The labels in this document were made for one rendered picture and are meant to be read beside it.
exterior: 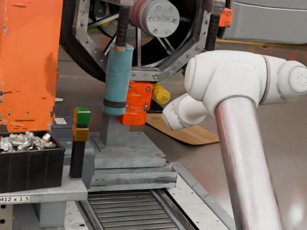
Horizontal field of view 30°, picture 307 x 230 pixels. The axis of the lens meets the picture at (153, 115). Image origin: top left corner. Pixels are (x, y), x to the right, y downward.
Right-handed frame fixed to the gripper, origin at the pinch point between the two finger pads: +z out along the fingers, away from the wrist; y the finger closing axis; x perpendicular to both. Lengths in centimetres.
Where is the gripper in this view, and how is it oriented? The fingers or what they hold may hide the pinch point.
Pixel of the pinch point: (185, 65)
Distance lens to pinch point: 235.3
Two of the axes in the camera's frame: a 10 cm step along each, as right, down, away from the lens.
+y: 7.5, -6.6, 0.5
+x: -5.5, -6.7, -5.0
